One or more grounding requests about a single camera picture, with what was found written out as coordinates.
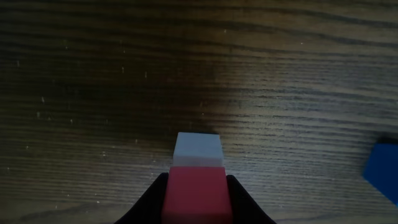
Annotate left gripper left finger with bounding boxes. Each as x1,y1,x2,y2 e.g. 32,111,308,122
113,172,170,224

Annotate white cube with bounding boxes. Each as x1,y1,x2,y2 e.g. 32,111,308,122
172,131,224,168

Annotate red cube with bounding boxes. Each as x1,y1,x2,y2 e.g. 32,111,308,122
161,166,234,224

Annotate blue cube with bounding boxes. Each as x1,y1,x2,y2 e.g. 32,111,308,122
363,142,398,207

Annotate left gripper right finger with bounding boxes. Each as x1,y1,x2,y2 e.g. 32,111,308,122
226,174,277,224

